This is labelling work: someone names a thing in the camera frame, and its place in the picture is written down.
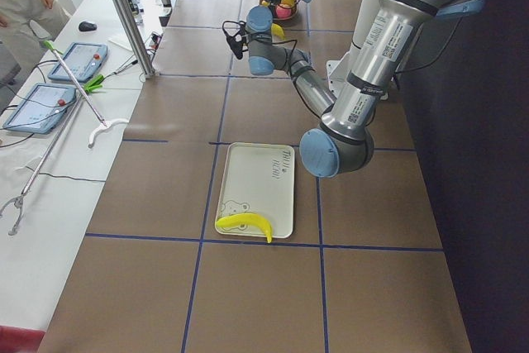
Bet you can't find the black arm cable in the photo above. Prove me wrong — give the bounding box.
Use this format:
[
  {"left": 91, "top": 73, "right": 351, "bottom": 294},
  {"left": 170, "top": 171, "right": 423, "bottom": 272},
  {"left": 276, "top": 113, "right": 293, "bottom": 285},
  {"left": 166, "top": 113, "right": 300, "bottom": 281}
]
[{"left": 222, "top": 20, "right": 315, "bottom": 81}]

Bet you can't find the pink red apple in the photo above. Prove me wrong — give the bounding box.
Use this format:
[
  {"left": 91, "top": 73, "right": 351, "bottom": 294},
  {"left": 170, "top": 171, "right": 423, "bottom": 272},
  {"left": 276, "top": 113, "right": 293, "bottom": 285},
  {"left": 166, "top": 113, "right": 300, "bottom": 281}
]
[{"left": 274, "top": 4, "right": 293, "bottom": 20}]

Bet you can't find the blue teach pendant far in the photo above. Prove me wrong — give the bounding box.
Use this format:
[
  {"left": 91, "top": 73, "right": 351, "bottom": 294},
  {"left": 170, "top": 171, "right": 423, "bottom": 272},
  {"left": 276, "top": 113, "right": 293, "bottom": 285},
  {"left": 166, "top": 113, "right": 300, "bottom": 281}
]
[{"left": 62, "top": 42, "right": 108, "bottom": 83}]

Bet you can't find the woven wicker basket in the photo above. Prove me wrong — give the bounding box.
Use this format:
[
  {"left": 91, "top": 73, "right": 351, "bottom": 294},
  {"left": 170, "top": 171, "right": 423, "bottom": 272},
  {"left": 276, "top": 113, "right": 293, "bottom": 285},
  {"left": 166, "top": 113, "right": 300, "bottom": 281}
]
[{"left": 259, "top": 0, "right": 298, "bottom": 21}]

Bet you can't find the long reacher grabber tool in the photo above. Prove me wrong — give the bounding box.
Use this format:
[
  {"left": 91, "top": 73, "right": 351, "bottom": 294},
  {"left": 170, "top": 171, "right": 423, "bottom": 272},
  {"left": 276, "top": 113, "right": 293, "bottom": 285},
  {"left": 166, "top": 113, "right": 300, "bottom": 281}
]
[{"left": 44, "top": 41, "right": 129, "bottom": 148}]

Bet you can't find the white bear tray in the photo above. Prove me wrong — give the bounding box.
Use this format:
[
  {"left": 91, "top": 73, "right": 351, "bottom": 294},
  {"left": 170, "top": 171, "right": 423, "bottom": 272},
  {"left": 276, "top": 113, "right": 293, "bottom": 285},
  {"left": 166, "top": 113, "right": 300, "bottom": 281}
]
[{"left": 214, "top": 142, "right": 295, "bottom": 240}]

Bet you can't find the blue teach pendant near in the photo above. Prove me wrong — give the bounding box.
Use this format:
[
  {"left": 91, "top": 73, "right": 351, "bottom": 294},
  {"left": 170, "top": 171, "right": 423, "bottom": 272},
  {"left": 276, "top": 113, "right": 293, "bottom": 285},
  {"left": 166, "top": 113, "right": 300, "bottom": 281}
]
[{"left": 2, "top": 83, "right": 77, "bottom": 134}]

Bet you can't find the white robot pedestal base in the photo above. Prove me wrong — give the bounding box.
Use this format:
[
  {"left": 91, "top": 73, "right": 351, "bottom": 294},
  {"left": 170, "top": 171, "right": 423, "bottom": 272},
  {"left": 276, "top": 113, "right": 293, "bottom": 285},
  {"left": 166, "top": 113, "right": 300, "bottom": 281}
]
[{"left": 326, "top": 53, "right": 350, "bottom": 97}]

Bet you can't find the black computer mouse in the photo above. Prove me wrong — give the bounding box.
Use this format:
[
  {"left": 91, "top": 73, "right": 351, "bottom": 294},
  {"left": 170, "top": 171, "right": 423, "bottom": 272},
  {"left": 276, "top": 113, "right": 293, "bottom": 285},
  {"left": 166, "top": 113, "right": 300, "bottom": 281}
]
[{"left": 78, "top": 21, "right": 98, "bottom": 32}]

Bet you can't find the blue teach pendant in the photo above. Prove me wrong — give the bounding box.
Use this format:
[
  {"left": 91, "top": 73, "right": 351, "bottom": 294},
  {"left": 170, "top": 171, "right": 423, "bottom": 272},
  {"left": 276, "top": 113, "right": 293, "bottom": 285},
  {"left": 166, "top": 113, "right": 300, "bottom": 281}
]
[
  {"left": 2, "top": 83, "right": 77, "bottom": 134},
  {"left": 62, "top": 42, "right": 108, "bottom": 83}
]

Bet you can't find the aluminium frame post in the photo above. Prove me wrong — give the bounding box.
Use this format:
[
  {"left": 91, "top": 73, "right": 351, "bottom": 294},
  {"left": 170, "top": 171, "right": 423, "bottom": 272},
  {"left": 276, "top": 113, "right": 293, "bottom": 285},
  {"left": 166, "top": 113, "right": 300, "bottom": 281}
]
[{"left": 112, "top": 0, "right": 155, "bottom": 79}]

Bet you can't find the person in white coat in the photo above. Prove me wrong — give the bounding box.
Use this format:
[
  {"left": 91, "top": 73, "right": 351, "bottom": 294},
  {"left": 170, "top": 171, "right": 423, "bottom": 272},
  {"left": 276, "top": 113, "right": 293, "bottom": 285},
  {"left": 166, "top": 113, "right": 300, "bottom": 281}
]
[{"left": 1, "top": 0, "right": 69, "bottom": 39}]

